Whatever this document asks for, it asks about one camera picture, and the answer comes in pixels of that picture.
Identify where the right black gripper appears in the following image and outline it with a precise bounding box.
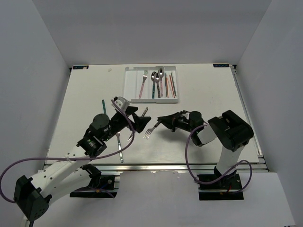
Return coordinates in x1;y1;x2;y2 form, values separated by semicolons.
158;111;195;133

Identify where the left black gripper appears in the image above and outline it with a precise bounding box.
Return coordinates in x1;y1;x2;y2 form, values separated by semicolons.
102;106;151;142

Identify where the dark handled fork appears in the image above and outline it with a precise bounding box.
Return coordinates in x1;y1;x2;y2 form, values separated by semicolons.
143;121;160;139

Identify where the orange chopstick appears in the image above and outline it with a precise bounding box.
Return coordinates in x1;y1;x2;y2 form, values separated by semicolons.
165;77;169;98
169;74;176;97

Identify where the pink handled fork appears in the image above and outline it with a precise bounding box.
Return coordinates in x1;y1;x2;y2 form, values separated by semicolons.
138;70;148;99

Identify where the dark handled spoon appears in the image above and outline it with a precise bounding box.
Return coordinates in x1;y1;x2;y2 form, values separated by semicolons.
154;73;161;98

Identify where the green handled spoon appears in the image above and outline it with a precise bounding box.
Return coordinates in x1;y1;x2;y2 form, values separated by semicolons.
151;71;156;99

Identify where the pink handled spoon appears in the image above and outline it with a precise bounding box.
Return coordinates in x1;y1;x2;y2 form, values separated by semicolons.
158;68;164;97

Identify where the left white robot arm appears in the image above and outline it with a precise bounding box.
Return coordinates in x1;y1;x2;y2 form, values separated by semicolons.
14;106;151;222

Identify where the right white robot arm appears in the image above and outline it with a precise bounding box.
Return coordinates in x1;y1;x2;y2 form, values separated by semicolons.
158;110;254;189

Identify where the white divided utensil tray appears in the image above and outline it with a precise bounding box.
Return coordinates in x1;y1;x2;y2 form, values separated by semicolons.
123;66;179;104

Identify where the right blue corner sticker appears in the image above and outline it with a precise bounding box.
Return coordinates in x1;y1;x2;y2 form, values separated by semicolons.
213;63;230;68

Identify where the blue corner sticker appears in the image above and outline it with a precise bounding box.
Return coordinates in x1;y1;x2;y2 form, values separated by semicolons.
213;63;230;68
72;65;89;70

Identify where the left blue corner sticker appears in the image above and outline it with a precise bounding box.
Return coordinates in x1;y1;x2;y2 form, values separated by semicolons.
72;65;89;70

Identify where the dark handled knife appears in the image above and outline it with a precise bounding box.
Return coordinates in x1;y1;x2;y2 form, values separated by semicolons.
127;107;149;142

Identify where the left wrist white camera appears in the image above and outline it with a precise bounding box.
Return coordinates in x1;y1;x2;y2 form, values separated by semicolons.
111;96;130;112

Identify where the green handled fork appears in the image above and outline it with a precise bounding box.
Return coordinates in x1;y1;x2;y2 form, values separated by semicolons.
116;132;124;163

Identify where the green handled knife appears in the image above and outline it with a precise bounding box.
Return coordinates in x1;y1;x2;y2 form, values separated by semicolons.
102;99;107;114

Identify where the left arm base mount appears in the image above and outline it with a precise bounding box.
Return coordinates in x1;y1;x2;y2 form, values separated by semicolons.
70;164;117;199

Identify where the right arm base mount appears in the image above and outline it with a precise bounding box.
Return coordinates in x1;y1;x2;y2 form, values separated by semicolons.
198;174;244;201

